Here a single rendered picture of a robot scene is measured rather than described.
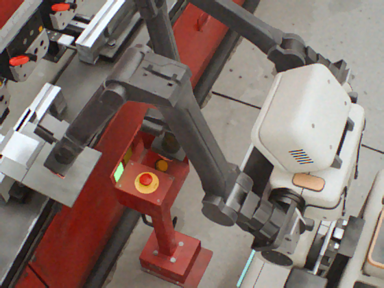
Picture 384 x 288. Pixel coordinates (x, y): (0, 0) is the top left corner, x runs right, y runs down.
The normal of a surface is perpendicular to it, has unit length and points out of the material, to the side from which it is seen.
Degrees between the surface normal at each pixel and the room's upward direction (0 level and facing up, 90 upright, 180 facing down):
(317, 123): 48
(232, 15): 70
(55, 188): 0
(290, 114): 42
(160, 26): 75
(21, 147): 0
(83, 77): 0
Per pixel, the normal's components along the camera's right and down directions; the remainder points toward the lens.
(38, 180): -0.04, -0.52
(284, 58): -0.18, 0.65
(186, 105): 0.85, 0.17
